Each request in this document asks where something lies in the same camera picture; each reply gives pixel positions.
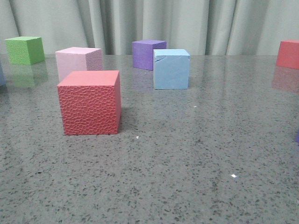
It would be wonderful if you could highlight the pink foam cube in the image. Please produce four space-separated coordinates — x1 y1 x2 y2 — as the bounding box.
55 47 103 81

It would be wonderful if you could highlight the red foam cube far right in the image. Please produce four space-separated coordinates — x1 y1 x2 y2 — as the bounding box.
276 39 299 69

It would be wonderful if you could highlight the green foam cube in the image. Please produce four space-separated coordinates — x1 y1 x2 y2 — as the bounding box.
5 36 45 65

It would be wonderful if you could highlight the purple cube at right edge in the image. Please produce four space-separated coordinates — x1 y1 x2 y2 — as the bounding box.
295 130 299 143

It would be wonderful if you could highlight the large red textured foam cube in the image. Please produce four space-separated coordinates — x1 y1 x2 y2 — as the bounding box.
57 70 121 135

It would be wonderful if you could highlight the grey-green curtain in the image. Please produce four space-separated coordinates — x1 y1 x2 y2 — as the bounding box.
0 0 299 55

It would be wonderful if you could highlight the purple foam cube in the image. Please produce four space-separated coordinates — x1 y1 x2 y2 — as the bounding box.
132 40 167 70

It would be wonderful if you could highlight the light blue cracked foam cube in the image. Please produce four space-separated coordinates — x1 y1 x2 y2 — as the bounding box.
153 49 190 89

